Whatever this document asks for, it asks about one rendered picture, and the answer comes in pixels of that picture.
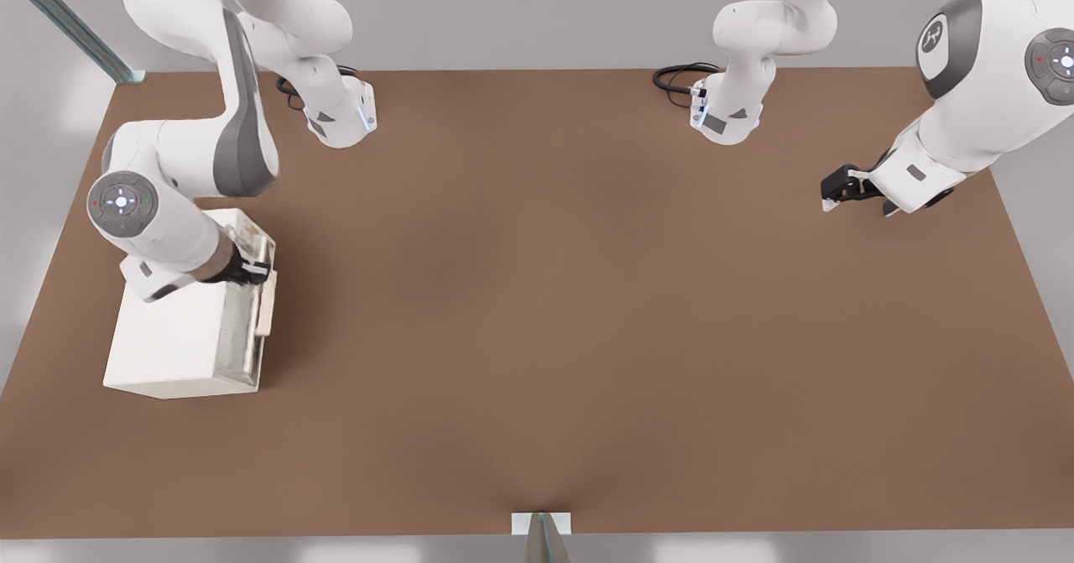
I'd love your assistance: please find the pale oven door handle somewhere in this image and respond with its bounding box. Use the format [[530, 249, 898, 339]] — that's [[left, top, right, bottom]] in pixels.
[[255, 239, 279, 338]]

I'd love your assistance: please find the glass oven door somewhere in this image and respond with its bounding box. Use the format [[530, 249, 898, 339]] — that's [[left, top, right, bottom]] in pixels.
[[211, 211, 279, 393]]

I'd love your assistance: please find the white oven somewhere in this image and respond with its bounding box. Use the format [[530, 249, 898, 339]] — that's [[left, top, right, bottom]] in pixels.
[[103, 208, 279, 400]]

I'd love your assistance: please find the black cable loop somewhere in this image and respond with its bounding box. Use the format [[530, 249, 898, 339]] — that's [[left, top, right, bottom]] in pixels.
[[652, 62, 723, 110], [275, 65, 362, 112]]

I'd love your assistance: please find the silver frame post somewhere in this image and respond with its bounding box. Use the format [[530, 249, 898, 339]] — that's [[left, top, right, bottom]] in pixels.
[[0, 0, 146, 85], [511, 511, 574, 563]]

